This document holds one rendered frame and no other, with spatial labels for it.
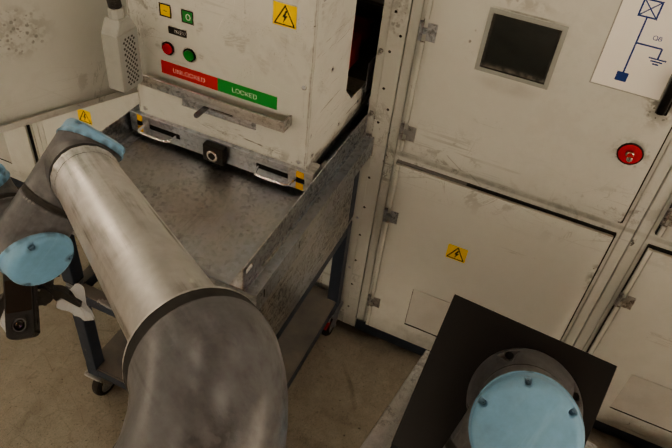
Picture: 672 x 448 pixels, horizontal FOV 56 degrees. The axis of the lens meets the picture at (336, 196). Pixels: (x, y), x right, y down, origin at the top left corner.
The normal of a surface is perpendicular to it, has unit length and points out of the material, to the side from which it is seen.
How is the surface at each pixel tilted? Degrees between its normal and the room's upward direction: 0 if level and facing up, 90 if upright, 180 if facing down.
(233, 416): 32
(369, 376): 0
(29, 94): 90
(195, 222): 0
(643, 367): 90
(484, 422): 40
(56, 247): 93
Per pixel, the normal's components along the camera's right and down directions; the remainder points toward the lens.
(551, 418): -0.22, -0.24
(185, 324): -0.10, -0.73
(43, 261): 0.68, 0.55
